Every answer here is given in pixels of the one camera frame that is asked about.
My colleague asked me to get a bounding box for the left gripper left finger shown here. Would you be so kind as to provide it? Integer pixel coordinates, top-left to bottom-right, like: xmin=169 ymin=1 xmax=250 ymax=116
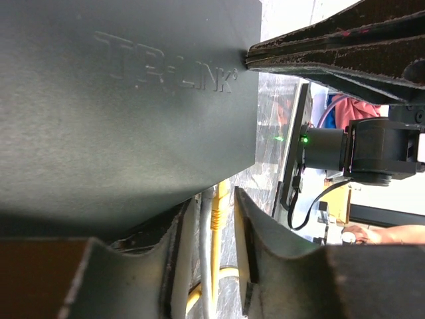
xmin=1 ymin=199 xmax=197 ymax=318

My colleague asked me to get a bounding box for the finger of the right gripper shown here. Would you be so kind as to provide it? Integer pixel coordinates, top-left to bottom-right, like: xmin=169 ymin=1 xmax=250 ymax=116
xmin=247 ymin=0 xmax=424 ymax=58
xmin=246 ymin=36 xmax=424 ymax=105

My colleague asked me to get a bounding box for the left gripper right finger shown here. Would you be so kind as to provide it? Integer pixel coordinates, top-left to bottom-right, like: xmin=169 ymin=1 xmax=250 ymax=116
xmin=234 ymin=187 xmax=424 ymax=318

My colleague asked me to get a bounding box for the grey ethernet cable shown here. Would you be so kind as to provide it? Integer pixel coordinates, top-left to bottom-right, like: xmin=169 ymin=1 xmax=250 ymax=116
xmin=198 ymin=187 xmax=215 ymax=319

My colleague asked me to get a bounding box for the black network switch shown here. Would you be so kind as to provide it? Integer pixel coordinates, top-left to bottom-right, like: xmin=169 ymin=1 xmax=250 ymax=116
xmin=1 ymin=1 xmax=262 ymax=234

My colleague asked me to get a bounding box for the person's hand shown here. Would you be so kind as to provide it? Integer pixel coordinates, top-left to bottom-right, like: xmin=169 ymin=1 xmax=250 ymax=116
xmin=341 ymin=225 xmax=382 ymax=245

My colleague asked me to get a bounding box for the person in black shirt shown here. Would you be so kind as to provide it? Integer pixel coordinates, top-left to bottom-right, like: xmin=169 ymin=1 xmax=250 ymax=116
xmin=341 ymin=224 xmax=425 ymax=247

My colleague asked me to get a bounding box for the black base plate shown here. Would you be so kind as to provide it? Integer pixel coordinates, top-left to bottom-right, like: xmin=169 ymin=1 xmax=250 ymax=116
xmin=280 ymin=83 xmax=313 ymax=210

